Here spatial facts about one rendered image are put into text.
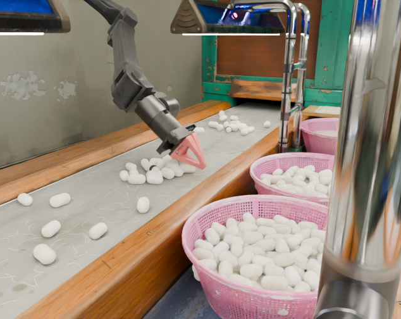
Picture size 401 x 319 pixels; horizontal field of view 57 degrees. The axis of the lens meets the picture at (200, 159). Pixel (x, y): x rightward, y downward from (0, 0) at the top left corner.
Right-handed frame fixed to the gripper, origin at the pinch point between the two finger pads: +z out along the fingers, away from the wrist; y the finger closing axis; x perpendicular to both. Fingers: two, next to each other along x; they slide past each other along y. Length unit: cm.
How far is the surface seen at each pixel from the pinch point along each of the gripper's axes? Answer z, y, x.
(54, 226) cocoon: -6.3, -34.3, 6.2
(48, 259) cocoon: -1.7, -40.6, 2.7
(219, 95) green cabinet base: -26, 80, 18
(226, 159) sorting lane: 2.0, 12.5, 1.3
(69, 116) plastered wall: -134, 161, 164
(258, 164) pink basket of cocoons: 8.4, 6.2, -7.0
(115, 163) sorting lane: -15.7, -2.8, 16.1
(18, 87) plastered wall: -155, 117, 141
